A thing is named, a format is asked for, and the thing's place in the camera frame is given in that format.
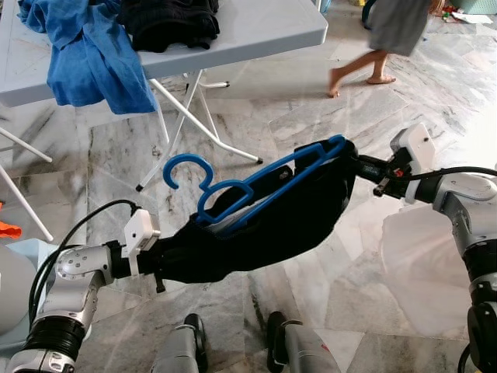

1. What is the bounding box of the dark navy garment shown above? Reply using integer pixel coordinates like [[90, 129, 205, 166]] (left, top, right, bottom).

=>
[[151, 144, 360, 284], [118, 0, 221, 54]]

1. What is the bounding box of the blue plastic hanger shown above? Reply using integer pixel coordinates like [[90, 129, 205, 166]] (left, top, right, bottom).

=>
[[162, 135, 349, 228]]

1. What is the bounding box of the barefoot person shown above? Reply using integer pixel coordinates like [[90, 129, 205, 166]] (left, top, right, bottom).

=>
[[326, 0, 445, 99]]

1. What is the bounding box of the orange cloth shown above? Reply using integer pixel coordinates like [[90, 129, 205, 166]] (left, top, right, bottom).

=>
[[0, 220, 23, 239]]

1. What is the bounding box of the white paper sheet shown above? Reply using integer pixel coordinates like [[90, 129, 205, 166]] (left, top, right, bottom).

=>
[[450, 9, 494, 24]]

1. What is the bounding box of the green laundry hamper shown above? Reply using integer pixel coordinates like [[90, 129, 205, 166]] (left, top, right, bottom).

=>
[[460, 0, 497, 15]]

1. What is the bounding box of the blue garment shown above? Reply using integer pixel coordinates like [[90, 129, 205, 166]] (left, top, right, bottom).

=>
[[17, 0, 158, 116]]

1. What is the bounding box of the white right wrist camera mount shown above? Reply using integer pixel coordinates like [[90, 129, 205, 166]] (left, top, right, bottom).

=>
[[388, 123, 434, 204]]

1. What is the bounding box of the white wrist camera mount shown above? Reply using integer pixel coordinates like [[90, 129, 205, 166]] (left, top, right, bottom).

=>
[[388, 123, 434, 204], [123, 208, 162, 277]]

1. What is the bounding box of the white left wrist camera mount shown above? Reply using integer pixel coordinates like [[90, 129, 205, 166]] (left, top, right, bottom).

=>
[[123, 208, 162, 277]]

